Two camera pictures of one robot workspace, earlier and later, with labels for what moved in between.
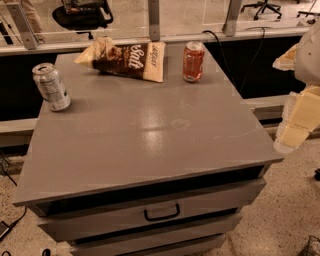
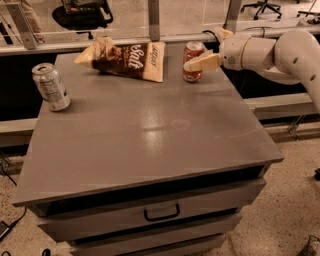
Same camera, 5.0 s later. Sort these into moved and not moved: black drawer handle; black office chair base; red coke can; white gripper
Moved: white gripper
Not moved: black drawer handle; red coke can; black office chair base
